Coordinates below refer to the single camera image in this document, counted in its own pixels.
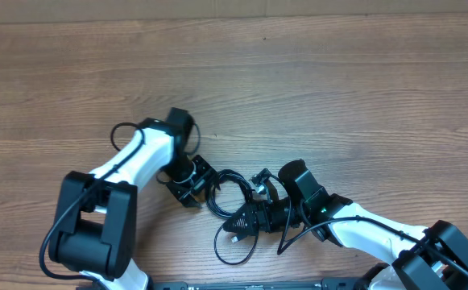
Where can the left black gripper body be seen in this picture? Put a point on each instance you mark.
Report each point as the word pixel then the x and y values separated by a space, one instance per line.
pixel 193 171

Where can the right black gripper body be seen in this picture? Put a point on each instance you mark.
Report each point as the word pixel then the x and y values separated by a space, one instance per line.
pixel 280 214

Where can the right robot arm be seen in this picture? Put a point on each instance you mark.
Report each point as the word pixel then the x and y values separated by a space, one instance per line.
pixel 411 257

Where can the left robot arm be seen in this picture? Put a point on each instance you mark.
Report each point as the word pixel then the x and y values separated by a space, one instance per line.
pixel 93 234

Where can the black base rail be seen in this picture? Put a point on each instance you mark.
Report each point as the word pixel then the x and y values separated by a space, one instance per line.
pixel 323 284

